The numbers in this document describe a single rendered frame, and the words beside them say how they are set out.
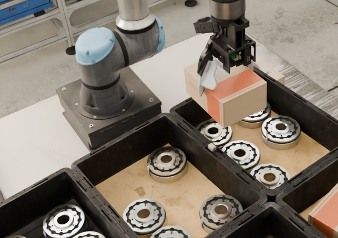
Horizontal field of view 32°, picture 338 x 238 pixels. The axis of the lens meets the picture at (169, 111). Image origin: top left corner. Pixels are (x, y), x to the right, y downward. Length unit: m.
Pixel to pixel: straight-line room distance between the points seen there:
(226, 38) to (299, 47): 2.14
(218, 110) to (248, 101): 0.07
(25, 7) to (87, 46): 1.64
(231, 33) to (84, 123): 0.69
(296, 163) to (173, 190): 0.33
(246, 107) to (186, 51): 0.86
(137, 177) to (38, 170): 0.39
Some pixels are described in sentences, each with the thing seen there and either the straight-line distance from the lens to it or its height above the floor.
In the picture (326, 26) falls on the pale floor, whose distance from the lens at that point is 3.55.
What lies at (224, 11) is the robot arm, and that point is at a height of 1.32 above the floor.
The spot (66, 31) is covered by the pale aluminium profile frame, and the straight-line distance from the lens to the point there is 3.42.
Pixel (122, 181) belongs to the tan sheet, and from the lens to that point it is 1.53.
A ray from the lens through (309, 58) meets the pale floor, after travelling 3.28.
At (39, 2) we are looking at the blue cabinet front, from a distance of 3.31.
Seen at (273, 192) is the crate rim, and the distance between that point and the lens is 1.34.
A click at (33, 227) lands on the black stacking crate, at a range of 1.49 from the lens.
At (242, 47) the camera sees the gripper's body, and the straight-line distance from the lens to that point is 1.23.
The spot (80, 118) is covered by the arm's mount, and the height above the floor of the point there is 0.80.
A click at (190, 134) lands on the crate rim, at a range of 1.48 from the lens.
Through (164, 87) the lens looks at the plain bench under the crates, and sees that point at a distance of 1.99.
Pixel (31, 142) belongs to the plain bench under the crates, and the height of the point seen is 0.70.
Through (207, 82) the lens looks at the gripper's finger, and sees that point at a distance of 1.29.
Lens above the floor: 1.95
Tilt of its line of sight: 41 degrees down
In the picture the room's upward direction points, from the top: 7 degrees counter-clockwise
